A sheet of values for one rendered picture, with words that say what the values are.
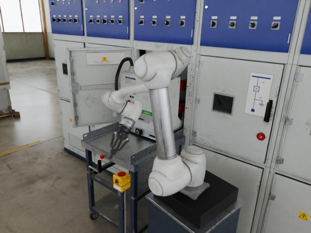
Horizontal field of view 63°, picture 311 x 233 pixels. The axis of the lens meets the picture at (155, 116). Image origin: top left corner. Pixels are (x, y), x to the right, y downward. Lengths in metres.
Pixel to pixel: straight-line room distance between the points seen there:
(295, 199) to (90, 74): 1.96
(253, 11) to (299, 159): 1.04
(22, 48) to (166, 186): 12.70
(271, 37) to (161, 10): 0.91
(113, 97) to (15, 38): 11.99
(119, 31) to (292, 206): 2.09
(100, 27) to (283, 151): 2.04
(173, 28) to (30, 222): 2.20
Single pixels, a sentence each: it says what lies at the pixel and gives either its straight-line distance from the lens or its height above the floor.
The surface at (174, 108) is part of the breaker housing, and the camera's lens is 2.17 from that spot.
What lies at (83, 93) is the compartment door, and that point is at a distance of 2.49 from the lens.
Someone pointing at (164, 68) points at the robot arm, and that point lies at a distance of 1.24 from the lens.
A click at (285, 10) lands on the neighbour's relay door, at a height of 1.90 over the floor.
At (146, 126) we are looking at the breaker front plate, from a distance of 2.21.
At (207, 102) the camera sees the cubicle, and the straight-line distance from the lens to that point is 2.10.
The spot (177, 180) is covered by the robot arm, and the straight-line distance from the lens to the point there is 1.37.
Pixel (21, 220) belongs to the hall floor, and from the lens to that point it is 2.90.
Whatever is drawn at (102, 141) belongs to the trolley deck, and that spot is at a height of 0.85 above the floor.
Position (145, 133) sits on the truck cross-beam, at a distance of 2.22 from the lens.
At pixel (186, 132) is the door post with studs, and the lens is 2.30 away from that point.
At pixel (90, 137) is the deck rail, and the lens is 2.26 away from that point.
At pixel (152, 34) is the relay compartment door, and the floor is 1.71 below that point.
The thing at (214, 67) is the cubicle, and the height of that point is 1.50.
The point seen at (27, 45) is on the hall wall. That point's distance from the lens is 13.77.
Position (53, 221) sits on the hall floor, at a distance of 2.79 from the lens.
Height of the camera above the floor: 1.79
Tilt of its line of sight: 20 degrees down
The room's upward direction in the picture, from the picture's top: 2 degrees clockwise
